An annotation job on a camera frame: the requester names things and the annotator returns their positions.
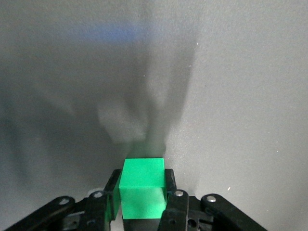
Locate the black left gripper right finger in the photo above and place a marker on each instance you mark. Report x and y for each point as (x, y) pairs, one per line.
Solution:
(178, 211)

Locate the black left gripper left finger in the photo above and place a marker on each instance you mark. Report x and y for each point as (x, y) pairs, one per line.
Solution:
(96, 211)

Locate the green cube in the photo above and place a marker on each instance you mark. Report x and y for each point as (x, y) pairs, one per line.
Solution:
(142, 187)

